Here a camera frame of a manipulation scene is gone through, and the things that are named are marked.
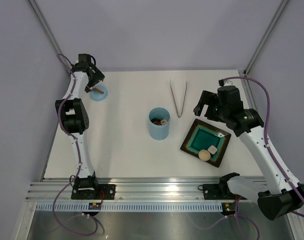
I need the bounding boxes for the blue container lid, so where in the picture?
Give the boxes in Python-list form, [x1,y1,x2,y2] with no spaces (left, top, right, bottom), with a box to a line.
[89,85,108,102]

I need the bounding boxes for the metal tongs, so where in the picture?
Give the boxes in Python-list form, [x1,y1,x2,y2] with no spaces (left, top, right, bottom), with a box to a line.
[169,79,188,119]

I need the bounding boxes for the blue cylindrical lunch container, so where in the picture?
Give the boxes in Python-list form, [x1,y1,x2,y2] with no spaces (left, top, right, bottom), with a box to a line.
[148,107,171,141]

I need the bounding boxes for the red food piece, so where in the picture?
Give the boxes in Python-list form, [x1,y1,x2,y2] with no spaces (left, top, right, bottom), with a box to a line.
[153,121,162,126]

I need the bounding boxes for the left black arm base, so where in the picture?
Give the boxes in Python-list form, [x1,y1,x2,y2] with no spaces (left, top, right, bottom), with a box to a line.
[71,184,116,200]

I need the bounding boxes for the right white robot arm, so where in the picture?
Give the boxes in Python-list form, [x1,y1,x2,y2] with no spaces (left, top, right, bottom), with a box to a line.
[193,85,304,220]

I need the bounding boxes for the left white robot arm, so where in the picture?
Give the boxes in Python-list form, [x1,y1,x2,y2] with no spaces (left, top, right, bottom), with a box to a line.
[55,53,105,200]

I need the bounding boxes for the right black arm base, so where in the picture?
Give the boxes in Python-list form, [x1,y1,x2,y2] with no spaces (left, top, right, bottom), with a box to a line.
[198,183,239,201]

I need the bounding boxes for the black square teal plate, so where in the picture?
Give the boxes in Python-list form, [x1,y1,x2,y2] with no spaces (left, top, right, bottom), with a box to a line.
[180,119,231,168]

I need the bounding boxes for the white rice roll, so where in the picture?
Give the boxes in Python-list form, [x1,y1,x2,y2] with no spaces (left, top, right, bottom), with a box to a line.
[207,145,218,155]

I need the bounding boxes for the steamed bun lower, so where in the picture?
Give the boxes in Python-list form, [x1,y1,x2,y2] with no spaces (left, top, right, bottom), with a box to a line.
[198,149,211,162]

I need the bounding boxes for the right aluminium frame post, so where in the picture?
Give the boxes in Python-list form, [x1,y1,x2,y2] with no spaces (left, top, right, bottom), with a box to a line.
[243,0,291,76]

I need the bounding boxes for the aluminium frame post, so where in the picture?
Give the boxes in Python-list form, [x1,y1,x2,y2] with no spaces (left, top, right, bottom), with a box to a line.
[243,0,291,76]
[29,0,73,76]

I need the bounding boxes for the left aluminium frame post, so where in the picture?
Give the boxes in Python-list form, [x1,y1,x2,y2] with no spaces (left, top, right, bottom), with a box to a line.
[29,0,73,76]

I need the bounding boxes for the aluminium mounting rail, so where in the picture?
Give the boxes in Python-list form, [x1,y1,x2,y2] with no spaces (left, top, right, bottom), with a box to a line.
[24,176,297,203]

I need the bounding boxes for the white slotted cable duct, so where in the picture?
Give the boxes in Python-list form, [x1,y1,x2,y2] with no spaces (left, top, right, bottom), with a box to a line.
[36,202,223,213]

